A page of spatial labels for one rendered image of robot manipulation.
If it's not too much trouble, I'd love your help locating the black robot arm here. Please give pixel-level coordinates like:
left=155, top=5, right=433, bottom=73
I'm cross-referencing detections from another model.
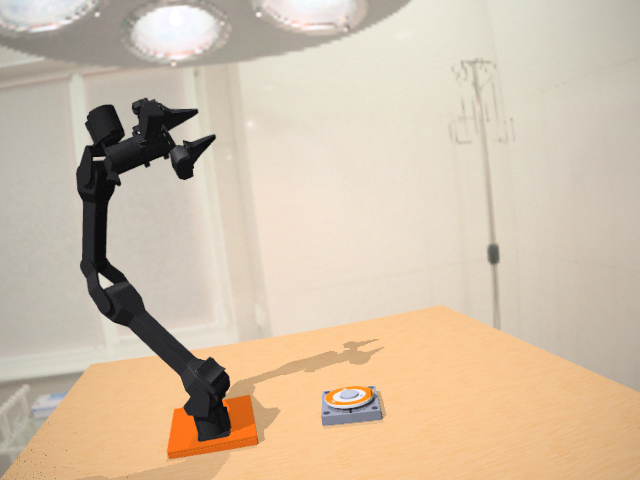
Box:
left=76, top=98, right=231, bottom=442

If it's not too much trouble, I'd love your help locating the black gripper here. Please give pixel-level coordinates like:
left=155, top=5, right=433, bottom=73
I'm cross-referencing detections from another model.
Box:
left=128, top=103, right=216, bottom=180

